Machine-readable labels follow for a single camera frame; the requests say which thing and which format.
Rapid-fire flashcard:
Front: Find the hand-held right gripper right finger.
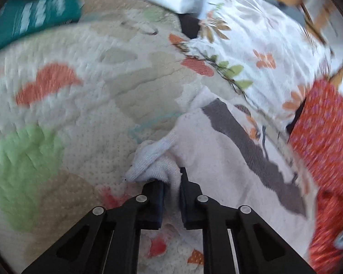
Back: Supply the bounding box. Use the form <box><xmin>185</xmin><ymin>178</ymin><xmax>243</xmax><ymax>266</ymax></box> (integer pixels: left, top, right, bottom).
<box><xmin>180</xmin><ymin>167</ymin><xmax>316</xmax><ymax>274</ymax></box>

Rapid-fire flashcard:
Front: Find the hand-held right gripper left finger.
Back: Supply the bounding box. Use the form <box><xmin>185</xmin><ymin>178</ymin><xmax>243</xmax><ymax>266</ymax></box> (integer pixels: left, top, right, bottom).
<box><xmin>21</xmin><ymin>180</ymin><xmax>165</xmax><ymax>274</ymax></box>

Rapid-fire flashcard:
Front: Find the white garment with grey band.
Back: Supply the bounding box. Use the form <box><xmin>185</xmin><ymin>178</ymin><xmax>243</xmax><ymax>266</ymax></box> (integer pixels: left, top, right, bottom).
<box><xmin>125</xmin><ymin>87</ymin><xmax>321</xmax><ymax>263</ymax></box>

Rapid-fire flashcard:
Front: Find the quilted heart pattern blanket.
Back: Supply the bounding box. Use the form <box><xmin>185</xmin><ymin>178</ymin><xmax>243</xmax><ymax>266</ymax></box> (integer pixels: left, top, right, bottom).
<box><xmin>0</xmin><ymin>0</ymin><xmax>275</xmax><ymax>274</ymax></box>

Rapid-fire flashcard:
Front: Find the dark cloth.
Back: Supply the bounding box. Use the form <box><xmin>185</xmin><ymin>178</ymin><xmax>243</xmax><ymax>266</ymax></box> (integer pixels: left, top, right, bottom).
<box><xmin>285</xmin><ymin>98</ymin><xmax>307</xmax><ymax>144</ymax></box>

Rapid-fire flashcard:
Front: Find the orange floral bed sheet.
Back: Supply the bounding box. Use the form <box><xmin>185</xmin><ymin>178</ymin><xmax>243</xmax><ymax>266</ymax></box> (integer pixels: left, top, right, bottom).
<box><xmin>286</xmin><ymin>78</ymin><xmax>343</xmax><ymax>274</ymax></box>

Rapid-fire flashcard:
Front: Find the white floral pillow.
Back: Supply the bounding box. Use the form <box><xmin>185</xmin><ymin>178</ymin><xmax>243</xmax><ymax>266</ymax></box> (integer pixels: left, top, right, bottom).
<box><xmin>169</xmin><ymin>0</ymin><xmax>335</xmax><ymax>126</ymax></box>

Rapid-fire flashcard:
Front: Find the teal printed cloth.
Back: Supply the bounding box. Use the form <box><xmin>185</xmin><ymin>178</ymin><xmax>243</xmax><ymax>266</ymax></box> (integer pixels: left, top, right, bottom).
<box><xmin>0</xmin><ymin>0</ymin><xmax>82</xmax><ymax>55</ymax></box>

